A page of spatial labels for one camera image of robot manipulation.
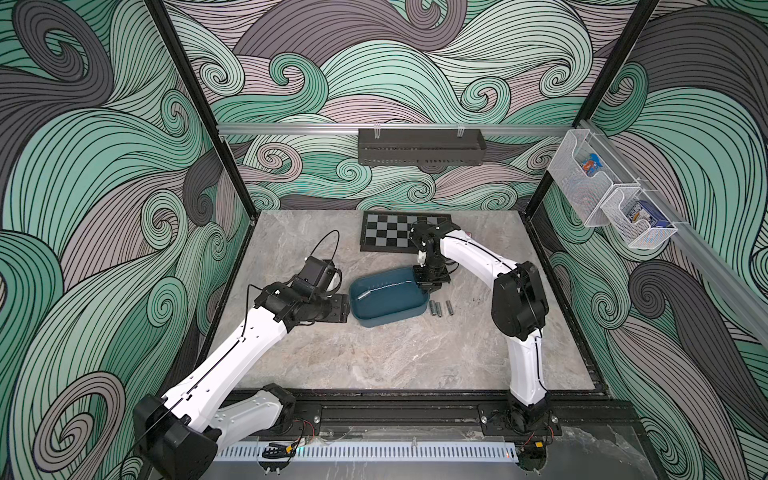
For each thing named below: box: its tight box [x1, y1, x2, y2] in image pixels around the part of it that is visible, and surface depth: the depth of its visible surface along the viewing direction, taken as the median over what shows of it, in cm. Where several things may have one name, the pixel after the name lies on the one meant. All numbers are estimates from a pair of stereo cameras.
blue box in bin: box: [627, 200, 673, 228], surface depth 67 cm
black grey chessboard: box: [360, 211, 452, 254], surface depth 113 cm
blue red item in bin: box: [582, 153, 603, 177], surface depth 85 cm
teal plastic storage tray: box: [349, 266, 430, 328], surface depth 97 cm
